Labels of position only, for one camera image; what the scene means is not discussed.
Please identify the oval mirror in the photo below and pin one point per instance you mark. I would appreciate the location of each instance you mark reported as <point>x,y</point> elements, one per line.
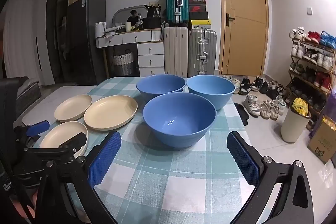
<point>123,12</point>

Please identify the dark wardrobe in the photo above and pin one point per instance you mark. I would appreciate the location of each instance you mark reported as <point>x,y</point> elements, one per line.
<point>56,29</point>

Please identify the pale yellow cup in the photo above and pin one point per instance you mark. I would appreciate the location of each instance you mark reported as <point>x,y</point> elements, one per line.
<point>128,26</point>

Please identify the wooden door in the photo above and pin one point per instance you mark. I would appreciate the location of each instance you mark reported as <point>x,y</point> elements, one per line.
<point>246,37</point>

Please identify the cardboard box with cat print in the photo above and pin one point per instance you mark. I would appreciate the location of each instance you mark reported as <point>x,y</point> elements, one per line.
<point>321,145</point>

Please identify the light blue bowl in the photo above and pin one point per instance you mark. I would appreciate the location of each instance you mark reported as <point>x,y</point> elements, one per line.
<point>210,87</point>

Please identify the beige suitcase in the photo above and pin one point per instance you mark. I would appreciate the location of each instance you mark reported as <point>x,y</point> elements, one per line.
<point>175,50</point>

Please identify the white dressing table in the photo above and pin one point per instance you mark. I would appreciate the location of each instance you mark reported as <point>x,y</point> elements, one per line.
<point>149,49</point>

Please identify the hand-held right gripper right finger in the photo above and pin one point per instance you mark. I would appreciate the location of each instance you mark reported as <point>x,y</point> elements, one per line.
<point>244,158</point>

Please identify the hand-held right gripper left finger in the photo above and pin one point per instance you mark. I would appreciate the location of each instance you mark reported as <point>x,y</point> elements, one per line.
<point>105,158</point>

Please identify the row of worn shoes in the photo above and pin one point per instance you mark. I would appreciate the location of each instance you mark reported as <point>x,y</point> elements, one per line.
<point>252,104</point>

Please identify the white light switch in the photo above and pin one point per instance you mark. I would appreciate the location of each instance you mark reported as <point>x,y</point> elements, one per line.
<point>309,11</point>

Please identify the wicker laundry basket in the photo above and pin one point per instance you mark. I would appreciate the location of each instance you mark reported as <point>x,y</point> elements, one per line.
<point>123,61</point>

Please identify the white trash bin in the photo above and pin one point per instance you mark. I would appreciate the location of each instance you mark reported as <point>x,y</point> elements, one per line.
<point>292,127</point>

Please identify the large beige plate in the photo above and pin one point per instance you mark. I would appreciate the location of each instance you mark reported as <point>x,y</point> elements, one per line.
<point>110,112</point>

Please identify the shoe rack with shoes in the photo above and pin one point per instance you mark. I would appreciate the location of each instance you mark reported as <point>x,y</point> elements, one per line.
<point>313,36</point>

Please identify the teal checked tablecloth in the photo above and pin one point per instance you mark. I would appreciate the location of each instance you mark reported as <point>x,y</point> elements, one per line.
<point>168,176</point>

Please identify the dark grey refrigerator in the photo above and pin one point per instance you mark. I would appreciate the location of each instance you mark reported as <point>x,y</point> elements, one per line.
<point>84,40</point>

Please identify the grey patterned mattress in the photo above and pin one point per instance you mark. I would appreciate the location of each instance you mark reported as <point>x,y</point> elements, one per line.
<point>29,95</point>

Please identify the black slipper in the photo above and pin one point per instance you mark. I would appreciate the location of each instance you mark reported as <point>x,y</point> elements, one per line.
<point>240,111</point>

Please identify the silver suitcase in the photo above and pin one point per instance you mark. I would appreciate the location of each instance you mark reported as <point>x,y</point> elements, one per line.
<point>202,48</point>

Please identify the black printed paper bag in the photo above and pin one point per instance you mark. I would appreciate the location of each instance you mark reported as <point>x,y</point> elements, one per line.
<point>153,11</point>

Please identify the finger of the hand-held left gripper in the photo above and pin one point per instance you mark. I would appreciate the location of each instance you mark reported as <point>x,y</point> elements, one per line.
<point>76,141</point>
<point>39,127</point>

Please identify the teal suitcase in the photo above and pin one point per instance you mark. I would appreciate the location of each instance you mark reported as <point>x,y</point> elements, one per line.
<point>172,3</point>

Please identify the yellow plastic bag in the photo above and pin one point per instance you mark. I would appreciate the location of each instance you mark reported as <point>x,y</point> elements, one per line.
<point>300,107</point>

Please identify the white kettle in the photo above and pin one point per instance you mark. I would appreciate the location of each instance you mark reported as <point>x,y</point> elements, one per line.
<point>100,29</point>

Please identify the small beige plate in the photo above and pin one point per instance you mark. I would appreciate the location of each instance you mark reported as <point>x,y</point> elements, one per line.
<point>72,108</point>
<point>57,134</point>

